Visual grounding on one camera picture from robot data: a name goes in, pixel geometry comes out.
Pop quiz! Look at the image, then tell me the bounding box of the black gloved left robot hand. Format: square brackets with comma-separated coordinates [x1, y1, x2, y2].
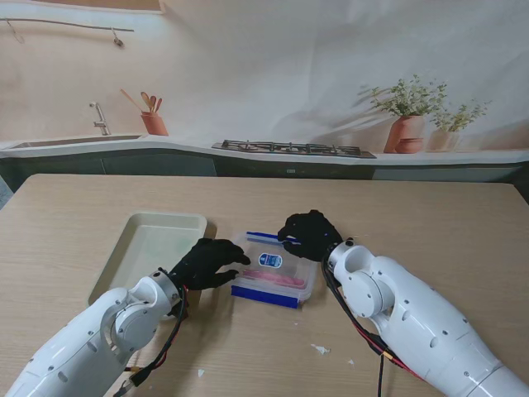
[167, 237, 252, 292]

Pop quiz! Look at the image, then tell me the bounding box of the black red arm cable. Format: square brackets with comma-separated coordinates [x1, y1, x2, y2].
[322, 264, 427, 397]
[119, 285, 187, 390]

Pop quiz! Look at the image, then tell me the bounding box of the cream rectangular tray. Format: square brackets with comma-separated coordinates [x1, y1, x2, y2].
[87, 212, 207, 309]

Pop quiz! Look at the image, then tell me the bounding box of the printed kitchen backdrop banner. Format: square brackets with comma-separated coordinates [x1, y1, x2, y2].
[0, 0, 529, 195]

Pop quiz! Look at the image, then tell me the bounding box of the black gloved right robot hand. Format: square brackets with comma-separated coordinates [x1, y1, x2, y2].
[276, 209, 344, 264]

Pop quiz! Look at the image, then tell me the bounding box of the clear container with blue clips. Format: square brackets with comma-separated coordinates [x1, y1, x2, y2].
[230, 230, 318, 310]

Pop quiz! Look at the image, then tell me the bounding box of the clear lid with blue label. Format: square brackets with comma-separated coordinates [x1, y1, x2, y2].
[233, 231, 317, 293]

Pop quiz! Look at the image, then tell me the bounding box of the black red left arm cable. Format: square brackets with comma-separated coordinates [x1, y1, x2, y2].
[119, 285, 187, 390]

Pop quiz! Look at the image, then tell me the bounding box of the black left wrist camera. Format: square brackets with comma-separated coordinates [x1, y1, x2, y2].
[171, 297, 191, 322]

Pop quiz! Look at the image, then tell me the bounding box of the black red right arm cable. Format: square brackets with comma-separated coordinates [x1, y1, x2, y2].
[322, 264, 427, 397]

